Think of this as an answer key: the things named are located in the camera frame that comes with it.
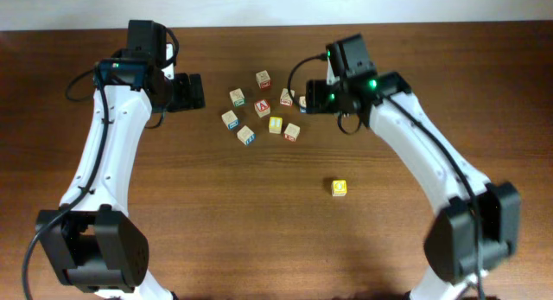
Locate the wooden block blue side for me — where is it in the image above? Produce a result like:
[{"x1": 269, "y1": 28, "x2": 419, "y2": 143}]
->
[
  {"x1": 299, "y1": 96, "x2": 307, "y2": 113},
  {"x1": 221, "y1": 110, "x2": 239, "y2": 130},
  {"x1": 237, "y1": 125, "x2": 256, "y2": 145}
]

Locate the wooden block red side bottom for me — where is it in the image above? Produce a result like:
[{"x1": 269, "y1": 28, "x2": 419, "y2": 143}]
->
[{"x1": 283, "y1": 123, "x2": 301, "y2": 142}]

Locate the wooden block red side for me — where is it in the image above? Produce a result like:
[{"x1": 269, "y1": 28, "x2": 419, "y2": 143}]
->
[
  {"x1": 283, "y1": 123, "x2": 301, "y2": 142},
  {"x1": 256, "y1": 70, "x2": 271, "y2": 90},
  {"x1": 280, "y1": 88, "x2": 295, "y2": 106}
]

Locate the yellow letter O block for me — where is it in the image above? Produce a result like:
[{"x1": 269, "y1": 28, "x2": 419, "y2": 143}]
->
[{"x1": 332, "y1": 180, "x2": 347, "y2": 197}]

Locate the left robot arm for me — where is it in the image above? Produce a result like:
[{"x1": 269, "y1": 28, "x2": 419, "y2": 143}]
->
[{"x1": 22, "y1": 20, "x2": 206, "y2": 299}]

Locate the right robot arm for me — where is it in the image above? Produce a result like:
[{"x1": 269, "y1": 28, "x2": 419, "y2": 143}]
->
[{"x1": 305, "y1": 35, "x2": 521, "y2": 299}]

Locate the wooden block red side right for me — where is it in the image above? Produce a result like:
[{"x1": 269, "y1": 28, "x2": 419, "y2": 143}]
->
[{"x1": 280, "y1": 88, "x2": 295, "y2": 106}]

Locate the wooden block green side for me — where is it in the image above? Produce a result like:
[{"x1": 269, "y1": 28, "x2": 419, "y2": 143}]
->
[{"x1": 229, "y1": 88, "x2": 245, "y2": 107}]

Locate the yellow top block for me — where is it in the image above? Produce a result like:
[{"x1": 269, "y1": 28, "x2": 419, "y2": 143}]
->
[{"x1": 269, "y1": 117, "x2": 283, "y2": 134}]

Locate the red letter A block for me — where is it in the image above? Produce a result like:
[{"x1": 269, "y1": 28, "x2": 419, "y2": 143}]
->
[{"x1": 254, "y1": 99, "x2": 270, "y2": 118}]

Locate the top wooden block red side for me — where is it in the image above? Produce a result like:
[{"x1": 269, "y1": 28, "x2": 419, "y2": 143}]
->
[{"x1": 256, "y1": 70, "x2": 271, "y2": 90}]

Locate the wooden block blue side bottom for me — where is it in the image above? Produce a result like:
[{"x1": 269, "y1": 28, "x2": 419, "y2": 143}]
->
[{"x1": 237, "y1": 125, "x2": 256, "y2": 145}]

